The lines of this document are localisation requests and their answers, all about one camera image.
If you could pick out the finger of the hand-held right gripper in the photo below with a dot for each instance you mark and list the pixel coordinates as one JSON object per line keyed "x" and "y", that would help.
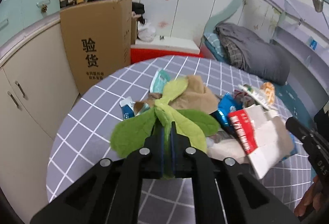
{"x": 300, "y": 129}

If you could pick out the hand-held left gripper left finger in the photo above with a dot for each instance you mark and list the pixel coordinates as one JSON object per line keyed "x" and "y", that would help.
{"x": 162, "y": 152}

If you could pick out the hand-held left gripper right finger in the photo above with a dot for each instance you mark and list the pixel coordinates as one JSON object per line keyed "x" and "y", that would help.
{"x": 173, "y": 152}

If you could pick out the green leafy vegetable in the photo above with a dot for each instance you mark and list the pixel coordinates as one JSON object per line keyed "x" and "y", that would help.
{"x": 128, "y": 134}

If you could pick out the blue snack packet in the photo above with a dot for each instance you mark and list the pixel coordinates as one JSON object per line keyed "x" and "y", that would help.
{"x": 228, "y": 107}

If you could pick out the teal plastic packet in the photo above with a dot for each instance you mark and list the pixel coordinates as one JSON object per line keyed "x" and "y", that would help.
{"x": 159, "y": 80}

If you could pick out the person's right hand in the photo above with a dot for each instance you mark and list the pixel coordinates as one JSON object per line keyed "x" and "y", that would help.
{"x": 307, "y": 201}

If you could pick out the teal bedsheet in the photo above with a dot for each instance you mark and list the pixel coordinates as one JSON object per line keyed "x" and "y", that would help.
{"x": 290, "y": 95}

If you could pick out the red and white paper bag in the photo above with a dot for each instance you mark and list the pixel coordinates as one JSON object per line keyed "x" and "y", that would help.
{"x": 267, "y": 141}

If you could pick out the orange snack packet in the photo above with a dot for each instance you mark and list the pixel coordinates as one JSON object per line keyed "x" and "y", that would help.
{"x": 268, "y": 89}

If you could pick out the white paper sheet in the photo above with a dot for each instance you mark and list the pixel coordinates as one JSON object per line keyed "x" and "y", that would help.
{"x": 226, "y": 148}

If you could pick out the blue and white carton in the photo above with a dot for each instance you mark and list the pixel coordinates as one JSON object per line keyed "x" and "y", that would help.
{"x": 127, "y": 111}

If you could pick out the white green tube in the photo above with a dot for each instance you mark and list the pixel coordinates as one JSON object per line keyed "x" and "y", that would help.
{"x": 253, "y": 93}

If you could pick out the tan plush toy body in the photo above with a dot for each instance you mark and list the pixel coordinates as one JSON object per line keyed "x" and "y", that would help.
{"x": 198, "y": 95}

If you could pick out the grey checkered tablecloth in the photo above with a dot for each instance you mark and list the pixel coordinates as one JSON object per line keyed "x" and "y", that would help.
{"x": 84, "y": 136}

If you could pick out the grey blanket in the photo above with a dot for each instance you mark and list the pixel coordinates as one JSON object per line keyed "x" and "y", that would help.
{"x": 257, "y": 52}

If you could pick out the red bench with white top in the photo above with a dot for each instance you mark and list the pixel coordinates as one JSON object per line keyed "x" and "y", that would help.
{"x": 164, "y": 53}

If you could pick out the plaid cloth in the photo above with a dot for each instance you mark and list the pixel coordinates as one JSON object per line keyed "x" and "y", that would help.
{"x": 232, "y": 50}

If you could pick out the blue checkered pillow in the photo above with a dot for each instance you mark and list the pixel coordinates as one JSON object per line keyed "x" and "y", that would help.
{"x": 212, "y": 43}

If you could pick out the white plastic bag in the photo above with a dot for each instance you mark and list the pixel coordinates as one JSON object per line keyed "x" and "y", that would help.
{"x": 146, "y": 31}

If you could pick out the faint pink butterfly sticker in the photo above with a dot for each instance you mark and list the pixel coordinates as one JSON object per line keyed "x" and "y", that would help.
{"x": 163, "y": 24}

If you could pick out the large brown cardboard box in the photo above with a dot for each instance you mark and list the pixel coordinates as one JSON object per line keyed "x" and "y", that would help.
{"x": 97, "y": 34}

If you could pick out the black bag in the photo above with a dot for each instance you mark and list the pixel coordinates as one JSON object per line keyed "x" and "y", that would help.
{"x": 138, "y": 8}

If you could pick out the white wardrobe doors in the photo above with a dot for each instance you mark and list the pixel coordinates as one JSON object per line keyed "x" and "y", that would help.
{"x": 185, "y": 3}

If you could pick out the beige cabinet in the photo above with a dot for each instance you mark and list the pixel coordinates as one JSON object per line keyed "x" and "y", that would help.
{"x": 30, "y": 65}

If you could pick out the pine cone drawer pendant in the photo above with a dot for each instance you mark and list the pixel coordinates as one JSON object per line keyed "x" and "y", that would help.
{"x": 45, "y": 8}

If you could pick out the teal drawer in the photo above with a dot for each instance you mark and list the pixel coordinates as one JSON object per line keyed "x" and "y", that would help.
{"x": 33, "y": 0}
{"x": 10, "y": 16}

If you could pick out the teal bed frame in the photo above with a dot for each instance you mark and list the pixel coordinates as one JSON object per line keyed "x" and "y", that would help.
{"x": 231, "y": 5}

